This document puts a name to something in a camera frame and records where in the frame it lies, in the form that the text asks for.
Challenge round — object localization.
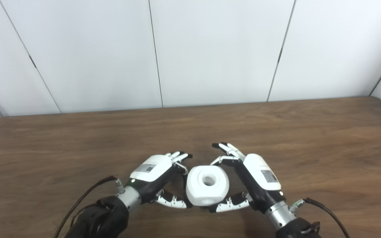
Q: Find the white block with holes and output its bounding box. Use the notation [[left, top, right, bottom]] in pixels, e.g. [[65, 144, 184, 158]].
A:
[[186, 165, 230, 207]]

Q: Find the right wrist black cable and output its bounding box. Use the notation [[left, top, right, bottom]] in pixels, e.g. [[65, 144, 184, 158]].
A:
[[290, 197, 351, 238]]

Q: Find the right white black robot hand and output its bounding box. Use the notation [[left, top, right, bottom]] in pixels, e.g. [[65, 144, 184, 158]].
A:
[[209, 142, 285, 214]]

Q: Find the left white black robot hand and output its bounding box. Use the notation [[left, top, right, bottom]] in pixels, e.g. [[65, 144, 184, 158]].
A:
[[124, 151, 193, 209]]

